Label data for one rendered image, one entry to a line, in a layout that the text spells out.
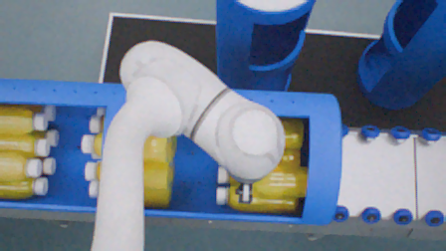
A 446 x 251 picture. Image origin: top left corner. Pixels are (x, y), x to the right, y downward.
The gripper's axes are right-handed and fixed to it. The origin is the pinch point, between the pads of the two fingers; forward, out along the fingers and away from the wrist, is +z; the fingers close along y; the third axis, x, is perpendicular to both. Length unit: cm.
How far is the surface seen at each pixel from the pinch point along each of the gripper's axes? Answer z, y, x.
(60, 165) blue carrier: 16.2, 3.5, 44.4
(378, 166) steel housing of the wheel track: 20.3, 7.8, -33.2
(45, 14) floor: 112, 87, 89
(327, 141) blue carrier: -10.6, 6.1, -15.4
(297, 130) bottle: -0.3, 10.7, -10.7
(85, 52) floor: 112, 70, 69
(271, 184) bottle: 0.1, -1.1, -5.5
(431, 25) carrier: 27, 50, -50
